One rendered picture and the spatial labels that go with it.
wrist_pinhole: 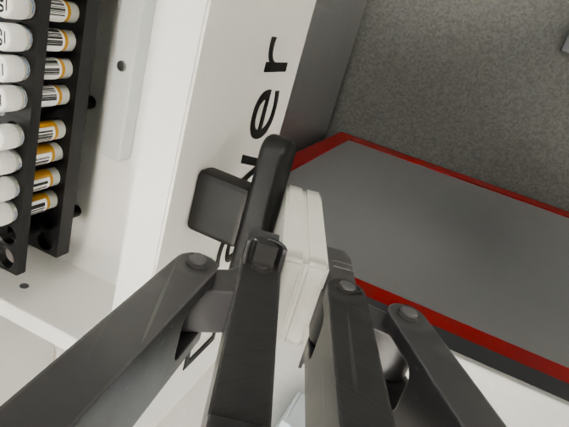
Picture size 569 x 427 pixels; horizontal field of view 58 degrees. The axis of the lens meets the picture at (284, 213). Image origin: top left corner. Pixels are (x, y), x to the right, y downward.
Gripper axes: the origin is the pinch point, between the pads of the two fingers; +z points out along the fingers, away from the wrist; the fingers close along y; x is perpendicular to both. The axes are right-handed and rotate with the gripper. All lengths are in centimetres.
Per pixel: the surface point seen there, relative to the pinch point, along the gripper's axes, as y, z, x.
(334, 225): 7.4, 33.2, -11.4
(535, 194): 52, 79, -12
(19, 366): -16.2, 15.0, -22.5
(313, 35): 1, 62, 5
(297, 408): 5.4, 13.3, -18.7
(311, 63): 2, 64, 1
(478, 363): 15.8, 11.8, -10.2
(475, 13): 30, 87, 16
